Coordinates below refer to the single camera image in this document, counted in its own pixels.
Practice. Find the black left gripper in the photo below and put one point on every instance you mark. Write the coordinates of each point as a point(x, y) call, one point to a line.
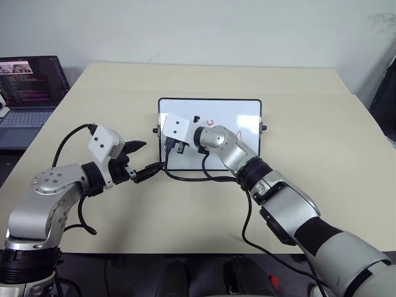
point(120, 168)

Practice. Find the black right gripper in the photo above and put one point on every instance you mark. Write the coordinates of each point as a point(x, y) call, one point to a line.
point(180, 148)

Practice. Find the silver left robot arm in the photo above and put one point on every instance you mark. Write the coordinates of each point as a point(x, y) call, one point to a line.
point(31, 213)

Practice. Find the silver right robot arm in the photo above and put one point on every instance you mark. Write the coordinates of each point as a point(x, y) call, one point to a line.
point(309, 213)

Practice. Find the small black-framed whiteboard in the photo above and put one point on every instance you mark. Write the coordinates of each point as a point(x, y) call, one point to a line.
point(222, 111)

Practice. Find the small black block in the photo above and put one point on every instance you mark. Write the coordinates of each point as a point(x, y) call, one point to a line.
point(196, 118)

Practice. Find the grey open laptop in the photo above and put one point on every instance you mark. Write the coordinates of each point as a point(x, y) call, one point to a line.
point(28, 92)

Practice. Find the large dark object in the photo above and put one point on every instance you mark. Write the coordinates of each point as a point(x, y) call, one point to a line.
point(385, 99)

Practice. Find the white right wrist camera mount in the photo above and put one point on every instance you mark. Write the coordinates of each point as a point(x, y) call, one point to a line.
point(178, 127)

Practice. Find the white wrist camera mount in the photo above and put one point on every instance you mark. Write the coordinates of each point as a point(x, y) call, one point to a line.
point(100, 142)
point(178, 127)

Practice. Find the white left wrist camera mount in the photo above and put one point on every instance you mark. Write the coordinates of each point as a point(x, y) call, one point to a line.
point(100, 142)

